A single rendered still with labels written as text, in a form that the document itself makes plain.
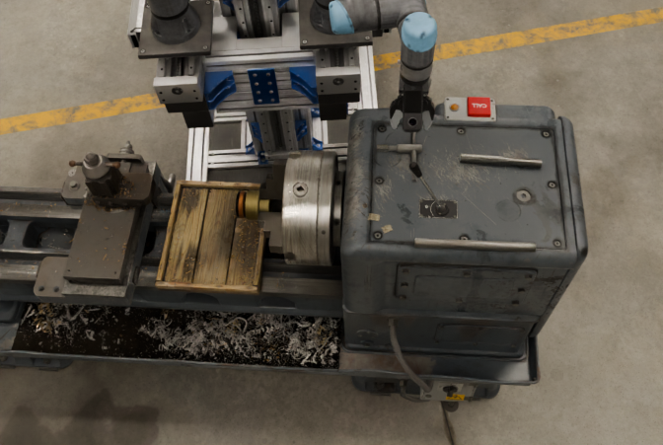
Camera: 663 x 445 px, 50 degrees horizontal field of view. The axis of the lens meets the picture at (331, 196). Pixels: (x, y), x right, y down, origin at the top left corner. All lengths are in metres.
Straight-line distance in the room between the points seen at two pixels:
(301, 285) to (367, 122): 0.53
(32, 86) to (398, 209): 2.61
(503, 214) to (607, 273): 1.49
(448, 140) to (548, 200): 0.29
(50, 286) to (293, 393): 1.10
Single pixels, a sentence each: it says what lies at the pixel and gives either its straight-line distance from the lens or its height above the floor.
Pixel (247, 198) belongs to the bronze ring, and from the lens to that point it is 1.93.
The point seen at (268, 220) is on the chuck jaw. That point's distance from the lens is 1.91.
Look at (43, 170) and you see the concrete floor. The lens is 3.62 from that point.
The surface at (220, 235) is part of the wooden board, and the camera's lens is 2.16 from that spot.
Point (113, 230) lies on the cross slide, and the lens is 2.16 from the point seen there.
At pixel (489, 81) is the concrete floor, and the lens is 3.65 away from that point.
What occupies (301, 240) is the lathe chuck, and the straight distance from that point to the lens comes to 1.82.
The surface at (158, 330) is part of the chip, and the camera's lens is 2.46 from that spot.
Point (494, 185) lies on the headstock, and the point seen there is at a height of 1.26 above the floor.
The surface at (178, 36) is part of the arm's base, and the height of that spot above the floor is 1.19.
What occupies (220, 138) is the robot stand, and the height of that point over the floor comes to 0.21.
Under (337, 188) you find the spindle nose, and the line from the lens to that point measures 1.85.
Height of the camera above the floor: 2.77
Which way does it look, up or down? 59 degrees down
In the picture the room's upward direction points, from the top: 4 degrees counter-clockwise
